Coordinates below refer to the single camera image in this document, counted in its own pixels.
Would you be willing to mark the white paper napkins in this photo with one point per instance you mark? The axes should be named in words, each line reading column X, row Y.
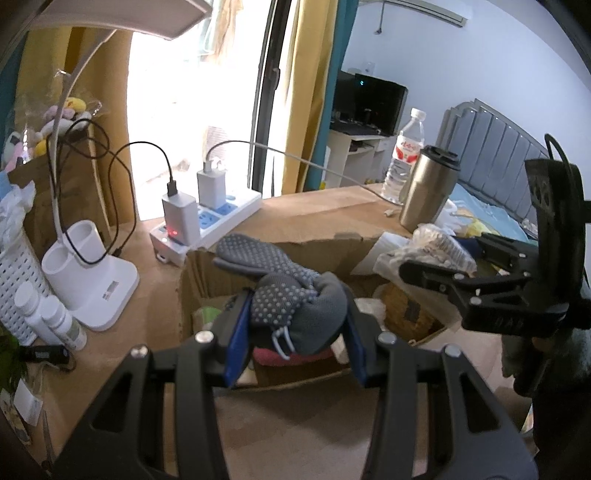
column 381, row 251

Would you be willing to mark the teal curtain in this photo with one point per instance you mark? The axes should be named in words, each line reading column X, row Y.
column 341, row 55

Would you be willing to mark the white paper tag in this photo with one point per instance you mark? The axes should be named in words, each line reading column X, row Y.
column 25, row 402

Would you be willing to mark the white air conditioner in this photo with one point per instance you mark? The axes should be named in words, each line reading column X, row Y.
column 415, row 11

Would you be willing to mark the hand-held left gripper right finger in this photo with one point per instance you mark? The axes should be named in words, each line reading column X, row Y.
column 358, row 355

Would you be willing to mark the cartoon print tissue packet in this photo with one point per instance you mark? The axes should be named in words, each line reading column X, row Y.
column 207, row 316

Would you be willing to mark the grey padded headboard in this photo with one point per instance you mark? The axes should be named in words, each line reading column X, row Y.
column 498, row 157

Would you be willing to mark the pastel small plush toy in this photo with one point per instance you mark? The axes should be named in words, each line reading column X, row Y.
column 55, row 117

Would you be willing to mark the blue bedding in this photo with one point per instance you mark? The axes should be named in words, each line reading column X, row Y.
column 489, row 210

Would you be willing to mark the white plastic basket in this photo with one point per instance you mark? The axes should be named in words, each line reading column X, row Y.
column 18, row 277

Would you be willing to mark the clear water bottle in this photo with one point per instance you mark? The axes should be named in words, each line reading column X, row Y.
column 404, row 152

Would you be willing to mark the grey dotted glove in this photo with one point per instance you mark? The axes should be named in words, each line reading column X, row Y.
column 277, row 295

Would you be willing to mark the black small flashlight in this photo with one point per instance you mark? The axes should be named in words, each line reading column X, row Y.
column 44, row 353

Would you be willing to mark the yellow curtain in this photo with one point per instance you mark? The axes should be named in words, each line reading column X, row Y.
column 106, row 92
column 314, row 92

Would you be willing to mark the steel tumbler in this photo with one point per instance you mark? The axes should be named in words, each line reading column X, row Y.
column 427, row 194

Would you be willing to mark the black window frame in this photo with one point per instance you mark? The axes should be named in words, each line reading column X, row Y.
column 272, row 92

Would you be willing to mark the green paper cup packet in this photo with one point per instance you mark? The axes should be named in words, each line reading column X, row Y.
column 9, row 364

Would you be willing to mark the yellow small plush toy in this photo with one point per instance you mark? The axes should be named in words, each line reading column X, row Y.
column 74, row 104

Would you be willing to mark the clear cotton swab packet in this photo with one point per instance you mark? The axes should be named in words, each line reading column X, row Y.
column 429, row 244

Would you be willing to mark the white computer desk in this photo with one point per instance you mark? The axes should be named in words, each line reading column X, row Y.
column 341, row 157

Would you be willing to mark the brown paper bag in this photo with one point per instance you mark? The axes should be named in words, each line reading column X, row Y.
column 41, row 198

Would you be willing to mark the white crumpled plastic bag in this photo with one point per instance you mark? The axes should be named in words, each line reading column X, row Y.
column 14, row 207

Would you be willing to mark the yellow tissue packet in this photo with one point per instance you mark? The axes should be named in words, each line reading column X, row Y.
column 480, row 228

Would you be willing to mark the cardboard box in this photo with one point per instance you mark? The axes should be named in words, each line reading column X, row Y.
column 194, row 295

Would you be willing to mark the white power strip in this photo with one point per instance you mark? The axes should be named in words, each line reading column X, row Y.
column 231, row 212

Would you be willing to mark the black monitor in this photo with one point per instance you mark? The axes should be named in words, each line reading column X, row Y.
column 374, row 104

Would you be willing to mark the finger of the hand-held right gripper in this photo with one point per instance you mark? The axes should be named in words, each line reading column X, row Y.
column 429, row 274
column 503, row 254

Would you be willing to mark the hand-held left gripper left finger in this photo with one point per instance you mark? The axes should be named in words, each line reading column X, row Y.
column 235, row 350

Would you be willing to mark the white pill bottle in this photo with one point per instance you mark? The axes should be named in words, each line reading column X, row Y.
column 27, row 300
column 62, row 323

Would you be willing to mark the white desk lamp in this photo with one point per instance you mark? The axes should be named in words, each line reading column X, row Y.
column 87, row 286

